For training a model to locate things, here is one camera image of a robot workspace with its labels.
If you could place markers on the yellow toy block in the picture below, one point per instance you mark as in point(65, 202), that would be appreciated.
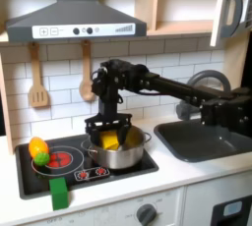
point(110, 140)

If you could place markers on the steel pot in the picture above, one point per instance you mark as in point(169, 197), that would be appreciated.
point(121, 159)

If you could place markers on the green toy block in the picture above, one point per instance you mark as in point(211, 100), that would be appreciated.
point(59, 194)

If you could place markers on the white toy microwave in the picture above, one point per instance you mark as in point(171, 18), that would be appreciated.
point(218, 13)

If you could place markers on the wooden spoon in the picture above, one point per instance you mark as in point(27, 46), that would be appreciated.
point(87, 90)

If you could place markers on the green toy vegetable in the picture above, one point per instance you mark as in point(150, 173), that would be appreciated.
point(42, 159)

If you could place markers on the orange toy vegetable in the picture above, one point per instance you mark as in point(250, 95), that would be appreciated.
point(36, 146)

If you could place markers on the dark grey sink basin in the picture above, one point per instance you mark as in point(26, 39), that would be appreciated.
point(197, 144)

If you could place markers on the white oven front panel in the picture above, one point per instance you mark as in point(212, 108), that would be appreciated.
point(108, 213)

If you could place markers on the black toy stove top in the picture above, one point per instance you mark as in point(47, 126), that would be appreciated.
point(32, 184)

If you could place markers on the grey oven knob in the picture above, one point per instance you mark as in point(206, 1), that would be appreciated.
point(146, 215)

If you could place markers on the slotted wooden spatula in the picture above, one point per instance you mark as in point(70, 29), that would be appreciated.
point(34, 66)

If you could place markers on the dark grey tap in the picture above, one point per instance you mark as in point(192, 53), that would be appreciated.
point(210, 73)

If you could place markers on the grey extractor hood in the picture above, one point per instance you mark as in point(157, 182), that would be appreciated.
point(75, 13)

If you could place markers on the black cabinet door panel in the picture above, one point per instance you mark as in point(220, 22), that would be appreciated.
point(216, 216)

